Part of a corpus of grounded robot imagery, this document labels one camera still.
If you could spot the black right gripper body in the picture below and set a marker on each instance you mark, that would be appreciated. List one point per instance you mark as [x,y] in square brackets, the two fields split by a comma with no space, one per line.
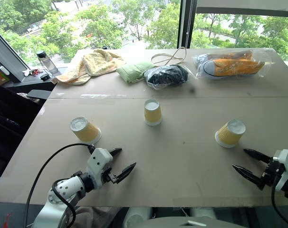
[273,172]

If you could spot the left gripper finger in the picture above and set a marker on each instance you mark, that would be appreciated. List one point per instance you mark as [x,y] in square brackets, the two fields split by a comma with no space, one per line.
[115,151]
[125,173]

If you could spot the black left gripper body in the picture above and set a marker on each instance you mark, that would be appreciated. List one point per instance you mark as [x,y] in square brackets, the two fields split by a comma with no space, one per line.
[110,176]

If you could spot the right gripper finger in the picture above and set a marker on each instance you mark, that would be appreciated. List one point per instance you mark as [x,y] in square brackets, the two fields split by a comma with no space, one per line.
[256,154]
[249,176]

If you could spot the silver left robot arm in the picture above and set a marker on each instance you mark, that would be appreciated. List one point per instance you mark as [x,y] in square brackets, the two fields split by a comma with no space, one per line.
[68,186]

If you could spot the yellow paper cup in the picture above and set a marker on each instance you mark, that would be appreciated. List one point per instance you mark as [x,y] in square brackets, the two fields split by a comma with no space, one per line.
[229,135]
[85,131]
[153,114]

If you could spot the white rounded robot body part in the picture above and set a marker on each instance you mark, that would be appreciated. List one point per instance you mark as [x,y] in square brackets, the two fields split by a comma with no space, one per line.
[203,212]
[137,217]

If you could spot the clear tape strip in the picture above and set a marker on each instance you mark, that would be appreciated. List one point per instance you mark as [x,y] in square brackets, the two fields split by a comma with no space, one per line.
[103,96]

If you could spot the grey robot torso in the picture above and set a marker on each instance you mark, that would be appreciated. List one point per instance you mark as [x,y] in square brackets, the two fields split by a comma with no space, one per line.
[189,223]

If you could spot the folded green cloth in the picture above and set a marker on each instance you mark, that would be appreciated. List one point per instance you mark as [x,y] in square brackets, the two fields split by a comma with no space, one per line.
[132,71]

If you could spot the black item in plastic bag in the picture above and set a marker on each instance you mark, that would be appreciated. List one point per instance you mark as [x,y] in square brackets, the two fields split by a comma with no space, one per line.
[165,76]

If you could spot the pale yellow towel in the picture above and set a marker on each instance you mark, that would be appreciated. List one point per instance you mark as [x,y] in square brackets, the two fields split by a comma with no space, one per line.
[94,63]

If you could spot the orange sneakers in plastic bag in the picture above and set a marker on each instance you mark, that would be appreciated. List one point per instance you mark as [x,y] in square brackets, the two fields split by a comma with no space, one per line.
[232,66]

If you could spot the small black round object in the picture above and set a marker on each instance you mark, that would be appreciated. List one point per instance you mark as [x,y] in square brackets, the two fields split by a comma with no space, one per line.
[44,76]

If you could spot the black chair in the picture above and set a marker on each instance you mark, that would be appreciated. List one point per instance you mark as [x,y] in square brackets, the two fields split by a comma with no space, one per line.
[13,118]

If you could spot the clear water bottle black cap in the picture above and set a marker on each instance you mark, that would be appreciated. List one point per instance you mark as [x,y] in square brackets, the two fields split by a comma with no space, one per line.
[47,63]

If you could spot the red and white small items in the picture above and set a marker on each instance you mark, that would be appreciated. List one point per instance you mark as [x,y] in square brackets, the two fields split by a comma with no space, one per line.
[32,71]

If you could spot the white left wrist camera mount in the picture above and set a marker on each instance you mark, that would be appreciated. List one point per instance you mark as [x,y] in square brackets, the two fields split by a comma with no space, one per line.
[98,159]

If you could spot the slanted grey window frame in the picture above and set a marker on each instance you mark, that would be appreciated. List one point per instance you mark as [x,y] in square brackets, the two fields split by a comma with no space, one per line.
[8,54]

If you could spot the dark window frame post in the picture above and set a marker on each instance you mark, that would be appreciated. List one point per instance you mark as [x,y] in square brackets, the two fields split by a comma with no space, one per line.
[185,23]

